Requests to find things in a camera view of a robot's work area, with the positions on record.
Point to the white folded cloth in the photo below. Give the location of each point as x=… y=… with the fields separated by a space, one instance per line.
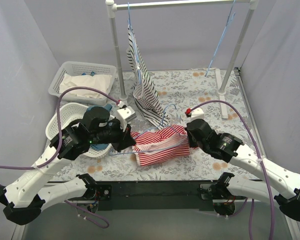
x=100 y=82

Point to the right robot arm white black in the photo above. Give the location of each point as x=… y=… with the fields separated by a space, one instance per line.
x=276 y=184

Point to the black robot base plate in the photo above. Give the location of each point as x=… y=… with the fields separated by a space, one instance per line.
x=159 y=195

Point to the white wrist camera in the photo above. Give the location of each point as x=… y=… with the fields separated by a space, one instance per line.
x=125 y=116
x=198 y=113

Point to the small blue item in basket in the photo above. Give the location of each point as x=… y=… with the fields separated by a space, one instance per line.
x=91 y=74

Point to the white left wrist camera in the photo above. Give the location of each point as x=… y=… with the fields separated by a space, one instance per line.
x=125 y=116

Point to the black white striped tank top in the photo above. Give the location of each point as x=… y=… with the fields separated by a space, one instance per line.
x=145 y=95

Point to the white rectangular basket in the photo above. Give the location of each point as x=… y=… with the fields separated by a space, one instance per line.
x=75 y=68

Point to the white oval perforated basket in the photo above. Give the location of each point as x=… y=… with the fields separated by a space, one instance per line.
x=68 y=113

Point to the blue wire hanger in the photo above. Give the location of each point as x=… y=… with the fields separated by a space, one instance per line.
x=229 y=20
x=161 y=124

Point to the blue hanger with striped top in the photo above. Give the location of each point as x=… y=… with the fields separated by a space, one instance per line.
x=134 y=50

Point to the white clothes rack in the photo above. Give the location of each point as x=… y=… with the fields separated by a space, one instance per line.
x=221 y=83

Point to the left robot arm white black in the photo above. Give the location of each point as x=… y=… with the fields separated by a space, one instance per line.
x=27 y=197

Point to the red white striped tank top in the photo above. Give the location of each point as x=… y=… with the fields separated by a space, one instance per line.
x=160 y=146

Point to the blue garment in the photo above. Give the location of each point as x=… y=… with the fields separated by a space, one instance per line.
x=100 y=147

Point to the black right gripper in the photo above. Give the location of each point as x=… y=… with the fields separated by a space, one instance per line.
x=191 y=139

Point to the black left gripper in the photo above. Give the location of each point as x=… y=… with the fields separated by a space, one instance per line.
x=123 y=136

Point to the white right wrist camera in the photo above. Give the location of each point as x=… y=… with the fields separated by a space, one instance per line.
x=198 y=113

